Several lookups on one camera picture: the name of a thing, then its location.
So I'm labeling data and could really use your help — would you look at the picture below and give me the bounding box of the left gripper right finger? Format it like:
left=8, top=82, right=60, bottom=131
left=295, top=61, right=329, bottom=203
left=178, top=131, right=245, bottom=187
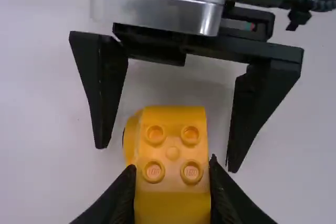
left=208, top=153, right=275, bottom=224

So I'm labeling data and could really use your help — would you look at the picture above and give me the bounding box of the yellow toy car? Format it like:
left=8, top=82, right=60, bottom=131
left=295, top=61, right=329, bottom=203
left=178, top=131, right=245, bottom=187
left=122, top=105, right=214, bottom=224

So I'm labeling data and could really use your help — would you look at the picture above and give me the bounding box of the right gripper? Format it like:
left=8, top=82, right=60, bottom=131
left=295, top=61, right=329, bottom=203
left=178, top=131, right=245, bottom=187
left=112, top=7, right=305, bottom=174

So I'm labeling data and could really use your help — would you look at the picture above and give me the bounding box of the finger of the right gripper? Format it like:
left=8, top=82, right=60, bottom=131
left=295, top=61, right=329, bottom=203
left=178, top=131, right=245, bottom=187
left=68, top=30, right=130, bottom=150

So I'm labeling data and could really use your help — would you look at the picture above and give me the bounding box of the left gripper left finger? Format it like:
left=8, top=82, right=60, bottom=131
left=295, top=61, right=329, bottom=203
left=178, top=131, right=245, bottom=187
left=67, top=164, right=137, bottom=224

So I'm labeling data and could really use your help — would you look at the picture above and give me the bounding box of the black cable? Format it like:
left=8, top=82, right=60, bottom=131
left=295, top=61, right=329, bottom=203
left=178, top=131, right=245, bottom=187
left=227, top=0, right=336, bottom=32

